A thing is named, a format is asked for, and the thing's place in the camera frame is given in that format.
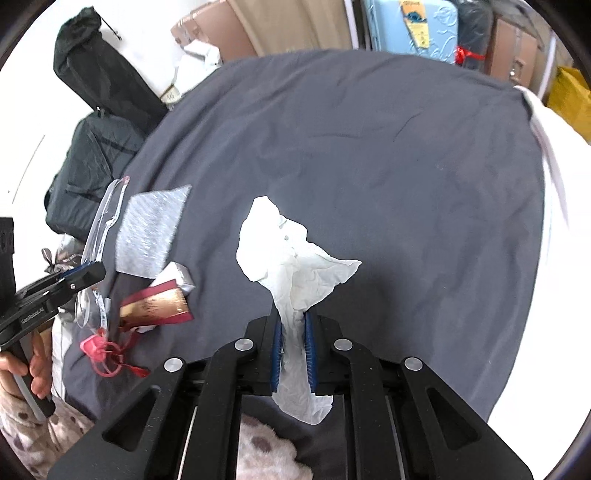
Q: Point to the yellow bag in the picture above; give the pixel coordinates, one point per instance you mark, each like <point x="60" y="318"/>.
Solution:
<point x="572" y="99"/>

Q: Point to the grey glittery paper sheet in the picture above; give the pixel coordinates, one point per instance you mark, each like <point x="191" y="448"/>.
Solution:
<point x="147" y="226"/>

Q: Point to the dark bundled bag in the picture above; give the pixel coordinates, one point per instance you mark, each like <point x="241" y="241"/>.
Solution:
<point x="475" y="27"/>

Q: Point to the red ribbon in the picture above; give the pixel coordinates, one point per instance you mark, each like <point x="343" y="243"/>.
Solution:
<point x="466" y="54"/>

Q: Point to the black duffel bag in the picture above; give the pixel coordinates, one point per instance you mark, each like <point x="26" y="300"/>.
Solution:
<point x="87" y="170"/>

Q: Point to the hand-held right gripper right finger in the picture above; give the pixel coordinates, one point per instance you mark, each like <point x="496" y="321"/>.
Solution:
<point x="310" y="357"/>

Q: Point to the clear plastic packaging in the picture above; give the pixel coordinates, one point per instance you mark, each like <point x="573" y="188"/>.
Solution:
<point x="104" y="217"/>

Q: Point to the silver ribbon gift bag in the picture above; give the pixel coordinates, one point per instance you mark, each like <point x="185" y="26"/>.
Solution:
<point x="64" y="256"/>

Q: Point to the clear plastic wrap strip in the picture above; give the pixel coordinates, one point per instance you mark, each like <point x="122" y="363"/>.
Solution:
<point x="94" y="309"/>

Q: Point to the dark grey bed sheet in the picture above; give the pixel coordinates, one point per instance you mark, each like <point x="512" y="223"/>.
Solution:
<point x="369" y="184"/>

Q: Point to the white bedding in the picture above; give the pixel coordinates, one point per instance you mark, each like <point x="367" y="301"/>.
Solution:
<point x="558" y="277"/>

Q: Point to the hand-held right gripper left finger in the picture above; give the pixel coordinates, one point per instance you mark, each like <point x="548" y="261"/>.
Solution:
<point x="276" y="357"/>

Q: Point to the small silver white box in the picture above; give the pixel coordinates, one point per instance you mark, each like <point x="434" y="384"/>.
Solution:
<point x="178" y="277"/>

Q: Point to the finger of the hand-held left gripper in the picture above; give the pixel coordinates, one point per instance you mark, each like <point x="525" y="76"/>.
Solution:
<point x="85" y="276"/>

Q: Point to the white tissue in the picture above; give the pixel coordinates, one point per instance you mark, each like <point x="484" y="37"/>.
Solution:
<point x="286" y="258"/>

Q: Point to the person's left forearm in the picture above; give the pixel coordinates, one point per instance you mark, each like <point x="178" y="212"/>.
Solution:
<point x="27" y="422"/>

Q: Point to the red gold box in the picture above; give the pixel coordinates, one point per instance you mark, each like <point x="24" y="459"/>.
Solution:
<point x="157" y="307"/>

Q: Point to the long black bag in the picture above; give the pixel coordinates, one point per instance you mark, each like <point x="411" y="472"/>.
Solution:
<point x="99" y="60"/>

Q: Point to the brown cardboard box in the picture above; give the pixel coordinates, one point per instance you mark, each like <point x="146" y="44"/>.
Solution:
<point x="517" y="50"/>
<point x="207" y="32"/>

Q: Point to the light blue suitcase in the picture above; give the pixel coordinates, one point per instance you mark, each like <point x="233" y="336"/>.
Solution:
<point x="406" y="27"/>

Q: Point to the spotted fleece clothing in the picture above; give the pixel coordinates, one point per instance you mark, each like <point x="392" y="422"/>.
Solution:
<point x="268" y="452"/>

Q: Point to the beige curtain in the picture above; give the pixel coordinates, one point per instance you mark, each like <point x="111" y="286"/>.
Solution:
<point x="295" y="25"/>

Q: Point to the white plastic bag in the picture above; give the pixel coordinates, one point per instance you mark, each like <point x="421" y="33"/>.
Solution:
<point x="196" y="69"/>

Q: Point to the person's left hand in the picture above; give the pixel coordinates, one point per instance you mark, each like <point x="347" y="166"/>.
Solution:
<point x="42" y="364"/>

